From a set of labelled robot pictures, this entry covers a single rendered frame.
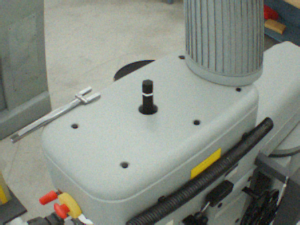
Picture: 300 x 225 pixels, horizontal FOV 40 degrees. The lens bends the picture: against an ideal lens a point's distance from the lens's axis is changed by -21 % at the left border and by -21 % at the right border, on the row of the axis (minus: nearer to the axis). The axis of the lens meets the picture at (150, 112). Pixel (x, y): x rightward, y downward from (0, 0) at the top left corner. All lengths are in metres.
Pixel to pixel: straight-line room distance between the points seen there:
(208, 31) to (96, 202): 0.42
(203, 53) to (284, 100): 0.37
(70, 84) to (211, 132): 3.60
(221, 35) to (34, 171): 2.81
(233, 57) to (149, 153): 0.28
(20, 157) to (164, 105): 2.88
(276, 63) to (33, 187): 2.47
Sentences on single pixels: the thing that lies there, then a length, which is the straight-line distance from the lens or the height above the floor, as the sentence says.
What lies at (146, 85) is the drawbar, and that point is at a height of 1.95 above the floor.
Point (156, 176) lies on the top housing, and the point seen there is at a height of 1.87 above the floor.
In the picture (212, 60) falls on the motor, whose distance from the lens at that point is 1.02.
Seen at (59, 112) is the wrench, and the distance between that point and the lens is 0.98.
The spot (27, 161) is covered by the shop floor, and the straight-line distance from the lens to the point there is 3.74.
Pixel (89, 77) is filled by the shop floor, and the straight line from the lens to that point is 4.54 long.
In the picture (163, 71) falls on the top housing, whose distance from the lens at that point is 1.08.
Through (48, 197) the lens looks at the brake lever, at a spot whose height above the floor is 1.71.
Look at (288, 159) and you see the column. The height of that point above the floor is 1.52.
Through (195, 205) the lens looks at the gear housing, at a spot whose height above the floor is 1.67.
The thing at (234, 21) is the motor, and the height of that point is 2.06.
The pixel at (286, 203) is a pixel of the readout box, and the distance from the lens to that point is 1.14.
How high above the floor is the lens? 2.48
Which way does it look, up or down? 38 degrees down
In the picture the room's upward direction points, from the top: 1 degrees counter-clockwise
